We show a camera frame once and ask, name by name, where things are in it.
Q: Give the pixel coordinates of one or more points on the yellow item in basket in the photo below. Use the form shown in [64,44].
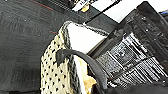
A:
[90,85]

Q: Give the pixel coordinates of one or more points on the dark Huel bag white band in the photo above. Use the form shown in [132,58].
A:
[133,50]

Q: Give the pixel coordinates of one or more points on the orange white black toy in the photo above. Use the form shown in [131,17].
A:
[81,6]

